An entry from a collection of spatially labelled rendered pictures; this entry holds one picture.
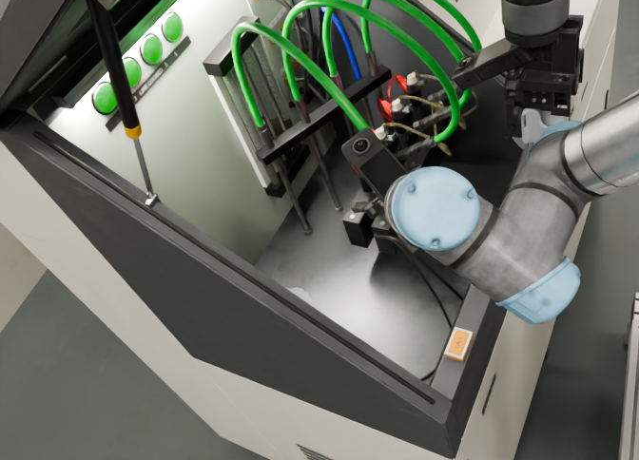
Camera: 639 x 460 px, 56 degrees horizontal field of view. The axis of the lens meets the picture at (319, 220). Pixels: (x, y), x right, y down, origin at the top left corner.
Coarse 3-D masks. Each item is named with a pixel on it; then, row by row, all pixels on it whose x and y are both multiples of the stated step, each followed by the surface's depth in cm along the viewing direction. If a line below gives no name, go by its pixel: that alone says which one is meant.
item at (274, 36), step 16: (240, 32) 91; (256, 32) 86; (272, 32) 83; (240, 48) 98; (288, 48) 82; (240, 64) 101; (304, 64) 81; (240, 80) 105; (320, 80) 80; (336, 96) 80; (256, 112) 111; (352, 112) 80
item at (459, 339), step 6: (456, 330) 98; (456, 336) 97; (462, 336) 97; (468, 336) 97; (456, 342) 96; (462, 342) 96; (450, 348) 96; (456, 348) 96; (462, 348) 96; (468, 348) 96; (456, 354) 95; (462, 360) 95
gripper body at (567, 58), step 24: (576, 24) 71; (528, 48) 73; (552, 48) 72; (576, 48) 72; (528, 72) 76; (552, 72) 74; (576, 72) 76; (504, 96) 78; (528, 96) 78; (552, 96) 75
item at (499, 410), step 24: (504, 336) 119; (528, 336) 146; (504, 360) 124; (528, 360) 154; (504, 384) 130; (528, 384) 163; (480, 408) 112; (504, 408) 136; (480, 432) 117; (504, 432) 143; (480, 456) 122; (504, 456) 151
